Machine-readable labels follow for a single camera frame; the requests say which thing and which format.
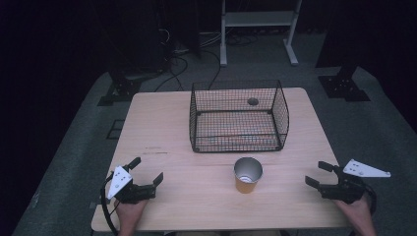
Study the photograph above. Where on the white metal table frame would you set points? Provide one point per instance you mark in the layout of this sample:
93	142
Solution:
259	18

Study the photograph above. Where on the black stand base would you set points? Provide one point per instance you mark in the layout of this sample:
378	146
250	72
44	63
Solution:
344	87
121	90

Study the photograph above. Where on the person's left hand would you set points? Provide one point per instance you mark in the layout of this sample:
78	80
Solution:
130	213

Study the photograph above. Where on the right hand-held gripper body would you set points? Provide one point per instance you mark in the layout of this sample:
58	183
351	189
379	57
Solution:
350	183

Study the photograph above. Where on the dark round table cap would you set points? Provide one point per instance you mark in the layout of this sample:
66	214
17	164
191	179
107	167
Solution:
252	101

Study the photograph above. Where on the orange paper cup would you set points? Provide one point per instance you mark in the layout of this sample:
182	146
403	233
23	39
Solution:
247	177

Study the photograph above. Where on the person's right hand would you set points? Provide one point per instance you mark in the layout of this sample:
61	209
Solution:
355	211

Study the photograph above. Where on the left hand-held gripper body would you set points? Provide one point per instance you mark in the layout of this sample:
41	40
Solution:
119	182

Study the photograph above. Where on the black square floor frame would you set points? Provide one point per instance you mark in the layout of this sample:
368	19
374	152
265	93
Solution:
115	129

